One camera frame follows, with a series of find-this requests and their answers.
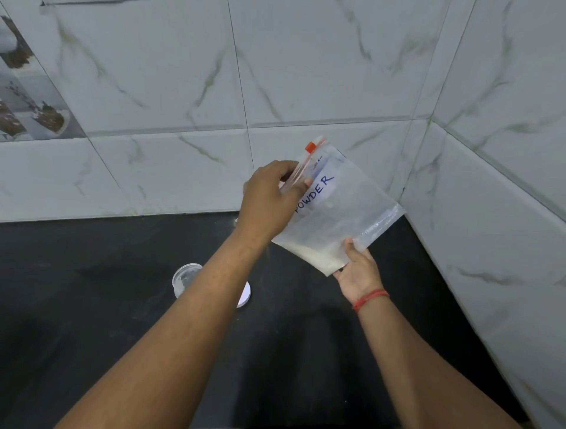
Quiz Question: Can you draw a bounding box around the person's left hand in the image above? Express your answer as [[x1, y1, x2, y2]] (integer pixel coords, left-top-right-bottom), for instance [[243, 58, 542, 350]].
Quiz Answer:
[[236, 160, 314, 244]]

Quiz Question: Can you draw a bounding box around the small clear plastic jar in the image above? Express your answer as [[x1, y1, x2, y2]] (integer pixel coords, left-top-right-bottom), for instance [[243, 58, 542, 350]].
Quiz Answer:
[[172, 263, 203, 299]]

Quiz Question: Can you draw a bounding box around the person's right forearm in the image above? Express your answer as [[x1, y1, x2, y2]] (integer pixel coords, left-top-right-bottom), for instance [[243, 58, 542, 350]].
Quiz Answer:
[[356, 293, 522, 429]]

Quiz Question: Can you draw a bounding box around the person's right hand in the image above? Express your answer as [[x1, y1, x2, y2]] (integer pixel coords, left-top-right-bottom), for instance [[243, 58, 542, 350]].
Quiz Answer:
[[332, 237, 384, 306]]

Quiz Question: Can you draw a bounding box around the person's left forearm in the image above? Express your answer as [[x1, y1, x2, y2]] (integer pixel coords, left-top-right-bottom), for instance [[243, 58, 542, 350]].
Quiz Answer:
[[55, 229, 275, 429]]

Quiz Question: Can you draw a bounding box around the red thread wristband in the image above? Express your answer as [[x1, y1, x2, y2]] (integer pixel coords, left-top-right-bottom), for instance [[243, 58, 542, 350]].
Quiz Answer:
[[352, 288, 391, 313]]

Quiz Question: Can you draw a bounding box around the clear milk powder zip bag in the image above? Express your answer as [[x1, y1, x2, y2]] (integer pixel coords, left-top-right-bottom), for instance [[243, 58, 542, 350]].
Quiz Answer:
[[270, 136, 407, 278]]

